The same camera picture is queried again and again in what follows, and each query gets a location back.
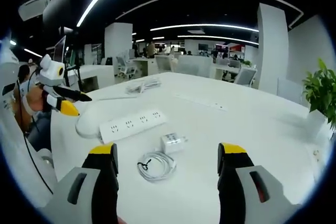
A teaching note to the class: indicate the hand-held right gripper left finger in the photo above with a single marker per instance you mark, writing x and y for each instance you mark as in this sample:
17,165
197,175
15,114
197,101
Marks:
105,195

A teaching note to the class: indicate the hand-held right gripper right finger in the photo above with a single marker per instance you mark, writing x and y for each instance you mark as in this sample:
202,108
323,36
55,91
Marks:
231,195

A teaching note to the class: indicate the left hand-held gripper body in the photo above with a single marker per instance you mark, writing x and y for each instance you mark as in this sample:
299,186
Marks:
51,73

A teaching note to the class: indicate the white power strip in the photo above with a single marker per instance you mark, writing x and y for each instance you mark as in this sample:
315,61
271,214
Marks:
134,124

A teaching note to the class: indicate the white charger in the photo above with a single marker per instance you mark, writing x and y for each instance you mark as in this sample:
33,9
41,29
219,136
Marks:
172,142

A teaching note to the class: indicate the white desk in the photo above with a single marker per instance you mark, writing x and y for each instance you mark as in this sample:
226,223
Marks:
210,129

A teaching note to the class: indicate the person's right hand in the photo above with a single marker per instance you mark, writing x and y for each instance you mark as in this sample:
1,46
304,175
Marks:
123,221

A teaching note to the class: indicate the computer monitor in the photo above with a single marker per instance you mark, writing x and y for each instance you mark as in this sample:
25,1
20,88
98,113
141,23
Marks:
60,49

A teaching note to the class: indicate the white rounded object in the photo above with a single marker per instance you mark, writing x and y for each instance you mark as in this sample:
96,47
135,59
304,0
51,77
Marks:
88,125

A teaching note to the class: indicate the white worn device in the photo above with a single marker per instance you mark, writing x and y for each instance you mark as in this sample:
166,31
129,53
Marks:
13,129

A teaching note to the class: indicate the white office chair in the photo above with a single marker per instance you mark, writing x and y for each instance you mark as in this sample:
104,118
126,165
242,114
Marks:
195,65
162,62
246,75
126,65

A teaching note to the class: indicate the white ceiling air unit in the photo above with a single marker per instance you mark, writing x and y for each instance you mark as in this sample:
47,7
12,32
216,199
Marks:
34,7

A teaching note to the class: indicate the white plant pot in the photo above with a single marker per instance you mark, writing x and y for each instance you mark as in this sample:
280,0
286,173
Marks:
316,124

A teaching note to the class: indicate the green potted plant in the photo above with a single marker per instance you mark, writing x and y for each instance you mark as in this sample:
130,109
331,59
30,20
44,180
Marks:
321,90

